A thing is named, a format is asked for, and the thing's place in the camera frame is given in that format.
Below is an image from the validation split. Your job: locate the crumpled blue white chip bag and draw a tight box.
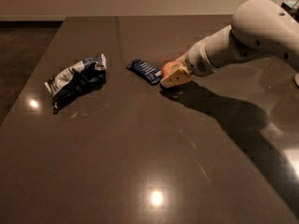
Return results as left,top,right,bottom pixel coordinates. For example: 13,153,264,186
44,54,107,110

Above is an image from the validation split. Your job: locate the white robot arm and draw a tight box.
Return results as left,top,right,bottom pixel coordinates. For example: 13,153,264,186
161,0,299,89

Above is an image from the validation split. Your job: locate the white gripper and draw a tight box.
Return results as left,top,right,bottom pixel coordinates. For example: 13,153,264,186
160,37,218,88

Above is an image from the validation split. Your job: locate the blue rxbar wrapper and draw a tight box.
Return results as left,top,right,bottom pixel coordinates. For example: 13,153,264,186
126,59,162,85

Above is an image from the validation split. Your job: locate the red apple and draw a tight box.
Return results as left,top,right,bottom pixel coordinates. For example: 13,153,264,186
161,61,180,77

